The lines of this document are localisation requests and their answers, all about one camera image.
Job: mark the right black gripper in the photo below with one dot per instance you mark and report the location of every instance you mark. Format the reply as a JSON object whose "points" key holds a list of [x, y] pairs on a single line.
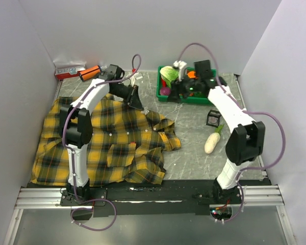
{"points": [[177, 89]]}

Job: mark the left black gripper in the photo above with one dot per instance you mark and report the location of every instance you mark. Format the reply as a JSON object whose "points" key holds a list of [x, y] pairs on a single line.
{"points": [[134, 101]]}

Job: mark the yellow plaid shirt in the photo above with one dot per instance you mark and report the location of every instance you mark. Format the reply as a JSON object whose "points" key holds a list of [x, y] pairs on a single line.
{"points": [[126, 145]]}

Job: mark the round brown brooch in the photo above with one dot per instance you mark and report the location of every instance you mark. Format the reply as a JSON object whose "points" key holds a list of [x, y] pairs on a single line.
{"points": [[213, 120]]}

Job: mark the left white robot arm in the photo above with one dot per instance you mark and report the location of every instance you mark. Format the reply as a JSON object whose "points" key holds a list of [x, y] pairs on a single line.
{"points": [[76, 127]]}

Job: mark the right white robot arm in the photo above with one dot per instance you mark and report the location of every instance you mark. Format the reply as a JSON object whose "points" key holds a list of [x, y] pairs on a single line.
{"points": [[247, 135]]}

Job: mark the purple onion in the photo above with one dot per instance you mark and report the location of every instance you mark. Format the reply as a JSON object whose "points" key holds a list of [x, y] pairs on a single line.
{"points": [[165, 91]]}

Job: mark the napa cabbage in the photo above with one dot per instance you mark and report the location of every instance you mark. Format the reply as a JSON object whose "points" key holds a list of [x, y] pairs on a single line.
{"points": [[169, 74]]}

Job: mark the orange fruit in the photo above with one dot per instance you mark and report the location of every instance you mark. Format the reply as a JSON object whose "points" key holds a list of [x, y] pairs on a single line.
{"points": [[192, 74]]}

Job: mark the orange black cylinder tool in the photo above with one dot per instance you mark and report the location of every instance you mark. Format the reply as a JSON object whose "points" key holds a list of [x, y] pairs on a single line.
{"points": [[90, 73]]}

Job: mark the white daikon radish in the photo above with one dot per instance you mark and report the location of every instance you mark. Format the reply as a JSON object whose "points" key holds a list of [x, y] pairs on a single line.
{"points": [[212, 140]]}

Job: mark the red white cardboard box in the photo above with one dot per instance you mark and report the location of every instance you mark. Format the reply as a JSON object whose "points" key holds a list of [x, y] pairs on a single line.
{"points": [[65, 70]]}

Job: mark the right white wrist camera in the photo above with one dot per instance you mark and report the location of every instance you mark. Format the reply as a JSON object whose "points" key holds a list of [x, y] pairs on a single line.
{"points": [[181, 67]]}

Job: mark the black square frame far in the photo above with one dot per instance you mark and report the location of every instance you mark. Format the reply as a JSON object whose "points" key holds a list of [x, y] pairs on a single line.
{"points": [[216, 114]]}

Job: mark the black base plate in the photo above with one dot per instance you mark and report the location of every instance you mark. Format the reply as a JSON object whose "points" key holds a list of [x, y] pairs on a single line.
{"points": [[170, 197]]}

